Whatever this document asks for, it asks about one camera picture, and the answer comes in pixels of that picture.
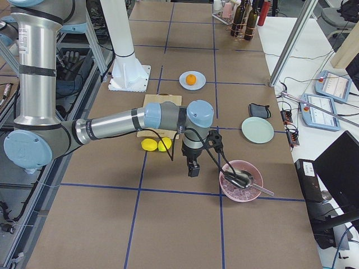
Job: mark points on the pink bowl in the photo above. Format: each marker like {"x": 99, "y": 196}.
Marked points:
{"x": 237, "y": 194}

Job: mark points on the light green plate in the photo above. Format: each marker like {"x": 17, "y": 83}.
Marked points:
{"x": 257, "y": 130}

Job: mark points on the dark glass bottle rear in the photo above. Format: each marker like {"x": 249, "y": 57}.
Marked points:
{"x": 238, "y": 16}

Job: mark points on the yellow lemon right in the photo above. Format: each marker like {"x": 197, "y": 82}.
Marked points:
{"x": 164, "y": 144}

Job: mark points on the teach pendant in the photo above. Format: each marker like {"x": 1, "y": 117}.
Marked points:
{"x": 319, "y": 112}
{"x": 333, "y": 85}

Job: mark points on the black computer monitor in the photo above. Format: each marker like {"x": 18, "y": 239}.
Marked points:
{"x": 337, "y": 168}

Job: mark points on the aluminium frame post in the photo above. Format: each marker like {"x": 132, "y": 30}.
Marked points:
{"x": 297, "y": 30}

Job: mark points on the dark glass bottle middle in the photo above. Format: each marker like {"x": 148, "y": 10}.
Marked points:
{"x": 251, "y": 21}

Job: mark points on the pink cup upper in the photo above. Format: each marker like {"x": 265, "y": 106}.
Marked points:
{"x": 227, "y": 10}

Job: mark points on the copper wire bottle rack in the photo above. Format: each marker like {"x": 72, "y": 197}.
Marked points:
{"x": 243, "y": 23}

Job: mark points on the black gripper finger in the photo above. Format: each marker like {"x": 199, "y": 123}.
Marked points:
{"x": 193, "y": 168}

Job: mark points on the wooden cutting board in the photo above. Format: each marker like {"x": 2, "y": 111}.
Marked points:
{"x": 159, "y": 98}

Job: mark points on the light blue plate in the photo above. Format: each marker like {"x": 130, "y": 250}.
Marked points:
{"x": 201, "y": 81}

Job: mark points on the yellow lemon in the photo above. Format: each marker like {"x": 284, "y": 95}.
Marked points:
{"x": 149, "y": 144}
{"x": 164, "y": 144}

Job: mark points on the dark glass bottle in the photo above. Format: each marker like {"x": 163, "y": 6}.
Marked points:
{"x": 251, "y": 21}
{"x": 238, "y": 16}

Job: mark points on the orange fruit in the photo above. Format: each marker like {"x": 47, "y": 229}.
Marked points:
{"x": 191, "y": 79}

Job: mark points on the dark grey folded cloth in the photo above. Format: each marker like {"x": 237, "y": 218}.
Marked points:
{"x": 261, "y": 111}

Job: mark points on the red bottle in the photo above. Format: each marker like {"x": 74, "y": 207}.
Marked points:
{"x": 264, "y": 11}

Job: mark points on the teach pendant far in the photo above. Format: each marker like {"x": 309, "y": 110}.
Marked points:
{"x": 333, "y": 85}

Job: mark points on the teach pendant near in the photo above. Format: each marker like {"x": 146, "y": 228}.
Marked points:
{"x": 319, "y": 112}

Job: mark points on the metal scoop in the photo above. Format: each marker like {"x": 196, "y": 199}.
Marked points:
{"x": 244, "y": 180}

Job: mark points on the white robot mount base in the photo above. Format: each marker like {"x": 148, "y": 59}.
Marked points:
{"x": 128, "y": 74}

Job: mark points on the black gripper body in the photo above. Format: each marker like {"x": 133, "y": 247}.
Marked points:
{"x": 191, "y": 154}

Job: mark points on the yellow lemon left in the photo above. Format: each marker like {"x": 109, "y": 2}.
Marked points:
{"x": 149, "y": 144}

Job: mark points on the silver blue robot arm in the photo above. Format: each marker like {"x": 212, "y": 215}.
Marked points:
{"x": 39, "y": 136}

